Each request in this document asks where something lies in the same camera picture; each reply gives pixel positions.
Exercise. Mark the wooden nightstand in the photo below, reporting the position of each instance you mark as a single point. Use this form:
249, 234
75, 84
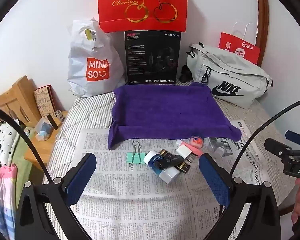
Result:
20, 97

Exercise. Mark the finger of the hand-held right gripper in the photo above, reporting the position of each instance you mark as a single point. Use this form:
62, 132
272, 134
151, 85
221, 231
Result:
293, 136
277, 147

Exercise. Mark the yellow packet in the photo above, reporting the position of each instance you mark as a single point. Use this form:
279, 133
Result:
90, 34

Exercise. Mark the green cloth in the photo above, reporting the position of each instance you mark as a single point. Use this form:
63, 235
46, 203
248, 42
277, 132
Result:
20, 165

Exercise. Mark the patterned notebook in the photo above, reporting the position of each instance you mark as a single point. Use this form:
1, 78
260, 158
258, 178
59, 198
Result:
45, 101

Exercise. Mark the brown wooden frame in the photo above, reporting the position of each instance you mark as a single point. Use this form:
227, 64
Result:
263, 17

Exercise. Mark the red gift bag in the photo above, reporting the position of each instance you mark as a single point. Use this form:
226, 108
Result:
140, 7

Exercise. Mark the white plastic shopping bag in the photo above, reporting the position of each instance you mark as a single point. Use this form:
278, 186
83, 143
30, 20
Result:
90, 65

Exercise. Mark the white charger plug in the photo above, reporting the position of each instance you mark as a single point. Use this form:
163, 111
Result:
184, 152

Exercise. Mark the translucent box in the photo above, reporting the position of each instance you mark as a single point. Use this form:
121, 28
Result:
43, 130

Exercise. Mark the newspaper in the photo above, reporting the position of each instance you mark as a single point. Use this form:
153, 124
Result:
130, 205

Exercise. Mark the light grey waist bag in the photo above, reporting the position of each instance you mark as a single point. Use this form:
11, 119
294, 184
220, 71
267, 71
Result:
227, 75

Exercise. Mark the black bar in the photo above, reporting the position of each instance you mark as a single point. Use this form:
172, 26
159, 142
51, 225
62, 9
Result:
52, 122

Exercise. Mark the purple towel covered tray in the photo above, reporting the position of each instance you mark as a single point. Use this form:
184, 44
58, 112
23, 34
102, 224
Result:
170, 110

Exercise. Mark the small orange round jar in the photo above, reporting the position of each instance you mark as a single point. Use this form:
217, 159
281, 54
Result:
197, 140

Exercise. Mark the small red paper bag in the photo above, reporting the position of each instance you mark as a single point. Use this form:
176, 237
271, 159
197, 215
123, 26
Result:
240, 47

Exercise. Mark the small glass bottle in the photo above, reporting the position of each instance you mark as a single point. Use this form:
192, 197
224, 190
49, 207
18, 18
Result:
58, 115

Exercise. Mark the pink patterned blanket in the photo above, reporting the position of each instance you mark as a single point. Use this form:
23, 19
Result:
1, 200

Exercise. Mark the clear plastic cap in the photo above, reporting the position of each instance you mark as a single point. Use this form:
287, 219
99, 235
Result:
213, 143

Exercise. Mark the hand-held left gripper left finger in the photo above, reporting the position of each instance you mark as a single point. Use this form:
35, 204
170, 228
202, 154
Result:
82, 176

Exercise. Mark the black rectangular stick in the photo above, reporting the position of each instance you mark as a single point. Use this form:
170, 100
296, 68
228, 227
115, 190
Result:
168, 160

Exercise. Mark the white floral cloth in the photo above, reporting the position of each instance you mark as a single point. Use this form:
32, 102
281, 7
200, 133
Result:
2, 140

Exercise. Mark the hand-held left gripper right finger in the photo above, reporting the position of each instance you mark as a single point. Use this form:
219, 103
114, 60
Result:
215, 180

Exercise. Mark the black and gold bottle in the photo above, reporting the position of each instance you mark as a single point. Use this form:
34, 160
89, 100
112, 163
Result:
183, 167

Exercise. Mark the black headset box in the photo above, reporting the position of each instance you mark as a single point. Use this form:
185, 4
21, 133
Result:
152, 60

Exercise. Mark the pink pen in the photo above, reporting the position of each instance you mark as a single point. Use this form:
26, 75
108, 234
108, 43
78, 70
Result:
193, 149

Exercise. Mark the green binder clip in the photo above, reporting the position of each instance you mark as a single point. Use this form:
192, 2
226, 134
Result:
135, 158

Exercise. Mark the blue and white bottle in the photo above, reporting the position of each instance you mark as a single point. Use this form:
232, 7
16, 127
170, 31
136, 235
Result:
150, 160

